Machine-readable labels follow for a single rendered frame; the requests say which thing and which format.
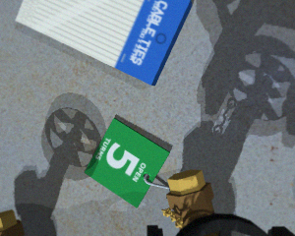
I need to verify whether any white and blue bag of cable ties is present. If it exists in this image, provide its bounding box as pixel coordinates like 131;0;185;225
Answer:
16;0;193;86

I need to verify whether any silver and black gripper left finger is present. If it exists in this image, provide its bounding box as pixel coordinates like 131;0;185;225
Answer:
147;225;163;236

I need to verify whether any dark grey pipe with three valves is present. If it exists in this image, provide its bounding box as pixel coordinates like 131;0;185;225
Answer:
0;169;268;236

